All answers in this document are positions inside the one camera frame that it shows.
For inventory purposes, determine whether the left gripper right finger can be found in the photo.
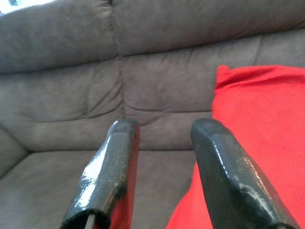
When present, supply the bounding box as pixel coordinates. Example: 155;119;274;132
190;117;301;229

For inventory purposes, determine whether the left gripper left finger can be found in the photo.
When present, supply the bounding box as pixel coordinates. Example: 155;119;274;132
59;118;141;229

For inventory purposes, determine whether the short grey fabric sofa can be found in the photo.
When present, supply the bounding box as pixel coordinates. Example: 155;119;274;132
0;0;305;229

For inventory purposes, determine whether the red pillow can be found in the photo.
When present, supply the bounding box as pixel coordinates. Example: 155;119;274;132
166;64;305;229

